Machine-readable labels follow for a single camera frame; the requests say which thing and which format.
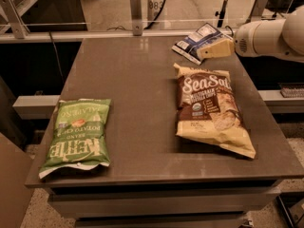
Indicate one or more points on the right metal bracket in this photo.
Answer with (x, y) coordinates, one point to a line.
(257, 10)

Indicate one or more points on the brown sea salt chip bag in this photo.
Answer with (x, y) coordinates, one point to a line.
(208, 112)

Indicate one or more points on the left metal bracket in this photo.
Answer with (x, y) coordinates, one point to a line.
(19, 29)

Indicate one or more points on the blue chip bag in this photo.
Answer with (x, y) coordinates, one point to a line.
(205, 35)

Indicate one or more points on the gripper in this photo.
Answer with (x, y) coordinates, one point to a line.
(243, 41)

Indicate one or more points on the white cylinder post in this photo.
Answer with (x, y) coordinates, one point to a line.
(155, 0)

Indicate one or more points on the middle metal bracket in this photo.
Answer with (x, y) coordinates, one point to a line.
(136, 17)

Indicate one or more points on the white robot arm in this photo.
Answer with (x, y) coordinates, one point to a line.
(281, 38)

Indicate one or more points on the metal bracket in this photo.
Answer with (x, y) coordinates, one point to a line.
(136, 17)
(257, 10)
(19, 29)

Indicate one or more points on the green jalapeno chip bag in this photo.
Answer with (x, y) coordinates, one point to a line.
(78, 139)

